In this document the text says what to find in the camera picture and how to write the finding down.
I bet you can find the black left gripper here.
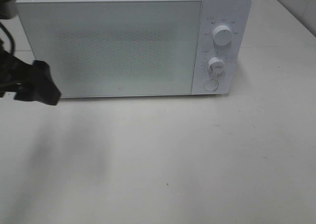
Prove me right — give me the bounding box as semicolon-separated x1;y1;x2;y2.
0;40;61;106

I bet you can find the white microwave door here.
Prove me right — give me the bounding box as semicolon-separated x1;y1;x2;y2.
19;1;201;98

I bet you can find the white round door button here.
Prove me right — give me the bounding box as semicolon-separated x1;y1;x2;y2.
203;79;219;92

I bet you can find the white timer knob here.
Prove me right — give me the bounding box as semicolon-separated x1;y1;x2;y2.
207;57;226;75

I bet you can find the white microwave oven body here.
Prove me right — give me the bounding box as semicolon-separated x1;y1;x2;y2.
17;0;252;97

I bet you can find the white upper power knob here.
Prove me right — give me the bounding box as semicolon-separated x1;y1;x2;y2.
212;23;233;46

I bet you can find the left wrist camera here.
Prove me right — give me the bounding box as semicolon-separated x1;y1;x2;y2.
0;0;17;20

